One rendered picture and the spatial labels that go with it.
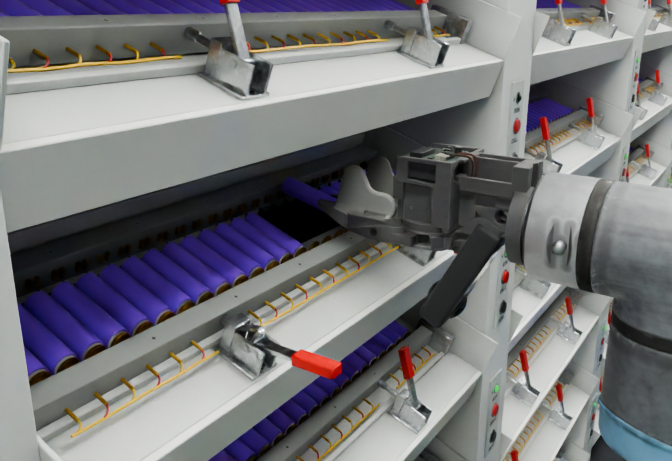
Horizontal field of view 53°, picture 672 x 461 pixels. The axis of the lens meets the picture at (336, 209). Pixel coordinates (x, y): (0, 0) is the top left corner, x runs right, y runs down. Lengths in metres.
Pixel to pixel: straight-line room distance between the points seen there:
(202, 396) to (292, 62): 0.26
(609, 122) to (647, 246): 0.99
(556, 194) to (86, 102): 0.35
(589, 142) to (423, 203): 0.79
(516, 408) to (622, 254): 0.73
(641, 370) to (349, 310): 0.23
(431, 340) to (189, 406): 0.50
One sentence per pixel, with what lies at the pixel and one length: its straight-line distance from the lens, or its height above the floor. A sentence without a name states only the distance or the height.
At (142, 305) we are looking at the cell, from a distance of 0.52.
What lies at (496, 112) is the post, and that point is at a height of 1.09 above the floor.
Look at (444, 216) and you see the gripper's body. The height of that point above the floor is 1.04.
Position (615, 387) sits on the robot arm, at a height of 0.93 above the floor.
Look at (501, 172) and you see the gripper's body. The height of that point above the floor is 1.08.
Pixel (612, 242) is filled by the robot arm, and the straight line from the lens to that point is 0.53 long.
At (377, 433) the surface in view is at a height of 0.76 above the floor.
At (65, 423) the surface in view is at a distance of 0.45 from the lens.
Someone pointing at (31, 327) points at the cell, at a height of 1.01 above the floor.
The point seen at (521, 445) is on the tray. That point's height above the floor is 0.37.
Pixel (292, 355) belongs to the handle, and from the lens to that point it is 0.48.
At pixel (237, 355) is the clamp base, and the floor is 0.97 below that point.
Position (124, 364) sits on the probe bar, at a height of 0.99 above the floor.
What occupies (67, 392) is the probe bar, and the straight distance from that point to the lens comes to 0.44.
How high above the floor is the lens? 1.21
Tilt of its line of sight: 17 degrees down
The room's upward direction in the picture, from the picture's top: straight up
